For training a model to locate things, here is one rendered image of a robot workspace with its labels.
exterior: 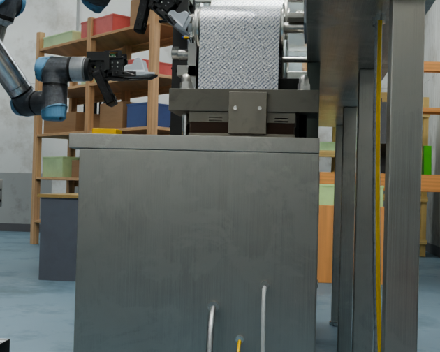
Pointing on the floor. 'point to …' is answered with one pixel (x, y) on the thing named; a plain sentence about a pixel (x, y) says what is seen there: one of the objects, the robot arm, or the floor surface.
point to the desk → (58, 237)
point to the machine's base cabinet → (195, 250)
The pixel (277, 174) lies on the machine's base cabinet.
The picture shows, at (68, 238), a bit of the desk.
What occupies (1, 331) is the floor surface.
